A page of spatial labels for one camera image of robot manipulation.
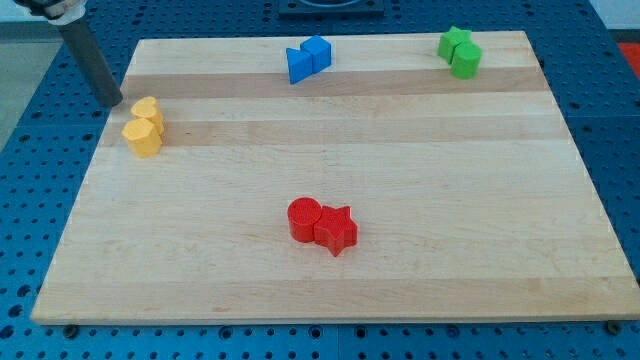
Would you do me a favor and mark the red star block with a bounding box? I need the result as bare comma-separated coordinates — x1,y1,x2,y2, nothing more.
314,206,358,257

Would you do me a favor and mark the yellow hexagon block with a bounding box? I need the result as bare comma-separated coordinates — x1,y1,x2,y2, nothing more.
121,118,162,158

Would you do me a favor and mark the red cylinder block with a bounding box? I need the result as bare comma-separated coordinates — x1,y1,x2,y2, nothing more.
287,197,322,243

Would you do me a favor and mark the blue triangle block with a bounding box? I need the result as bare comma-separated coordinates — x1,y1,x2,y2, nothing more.
286,48,313,85

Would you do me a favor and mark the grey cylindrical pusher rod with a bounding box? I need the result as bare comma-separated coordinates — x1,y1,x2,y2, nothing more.
58,17,123,108

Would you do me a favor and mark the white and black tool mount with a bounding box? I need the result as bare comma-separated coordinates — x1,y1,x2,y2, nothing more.
13,0,86,25

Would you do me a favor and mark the green cylinder block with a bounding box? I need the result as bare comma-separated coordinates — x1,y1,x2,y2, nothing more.
451,41,482,79

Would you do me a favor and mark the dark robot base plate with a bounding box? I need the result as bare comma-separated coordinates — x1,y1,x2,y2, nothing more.
278,0,385,18

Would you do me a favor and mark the yellow heart block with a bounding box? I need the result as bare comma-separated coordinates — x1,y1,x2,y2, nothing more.
130,96,165,135

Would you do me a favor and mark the blue cube block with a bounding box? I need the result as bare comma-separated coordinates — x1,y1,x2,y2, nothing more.
300,35,332,73

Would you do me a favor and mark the green star block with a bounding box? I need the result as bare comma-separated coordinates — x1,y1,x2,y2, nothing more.
437,26,472,64

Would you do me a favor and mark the wooden board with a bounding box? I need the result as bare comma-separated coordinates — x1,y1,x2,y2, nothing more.
31,31,639,326

